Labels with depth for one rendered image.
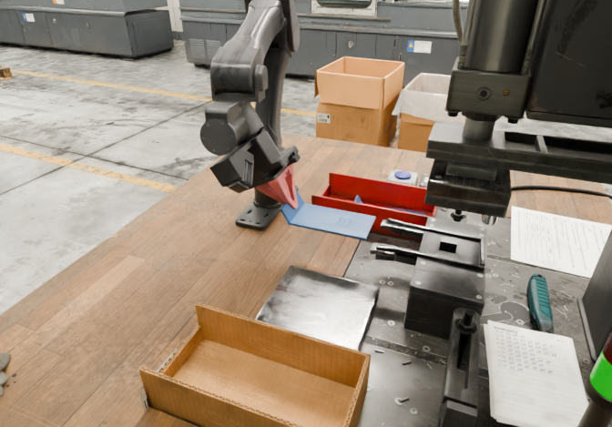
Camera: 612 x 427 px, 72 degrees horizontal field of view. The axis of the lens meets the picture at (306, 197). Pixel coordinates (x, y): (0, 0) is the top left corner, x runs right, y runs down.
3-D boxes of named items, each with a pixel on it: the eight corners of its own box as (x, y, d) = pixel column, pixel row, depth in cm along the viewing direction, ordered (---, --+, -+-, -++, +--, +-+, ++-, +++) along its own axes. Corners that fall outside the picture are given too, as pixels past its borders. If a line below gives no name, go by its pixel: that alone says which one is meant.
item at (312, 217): (296, 203, 80) (295, 189, 79) (375, 218, 75) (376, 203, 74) (280, 222, 75) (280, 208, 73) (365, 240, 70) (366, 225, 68)
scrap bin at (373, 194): (329, 194, 101) (329, 171, 98) (436, 214, 93) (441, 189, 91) (311, 218, 92) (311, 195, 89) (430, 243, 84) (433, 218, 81)
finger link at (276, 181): (299, 214, 73) (270, 167, 70) (268, 225, 77) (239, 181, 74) (312, 195, 78) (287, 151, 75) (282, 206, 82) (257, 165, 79)
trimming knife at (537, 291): (541, 283, 73) (522, 278, 74) (546, 273, 72) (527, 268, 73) (555, 363, 59) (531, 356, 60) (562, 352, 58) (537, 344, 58)
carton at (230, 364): (202, 340, 63) (196, 301, 60) (366, 395, 56) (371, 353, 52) (145, 416, 53) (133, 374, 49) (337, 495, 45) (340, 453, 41)
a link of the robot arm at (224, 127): (249, 157, 63) (245, 75, 58) (195, 153, 65) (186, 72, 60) (270, 135, 74) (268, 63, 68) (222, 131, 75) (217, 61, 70)
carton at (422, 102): (409, 131, 353) (417, 69, 328) (486, 142, 330) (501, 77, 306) (386, 162, 298) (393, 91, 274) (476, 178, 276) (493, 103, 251)
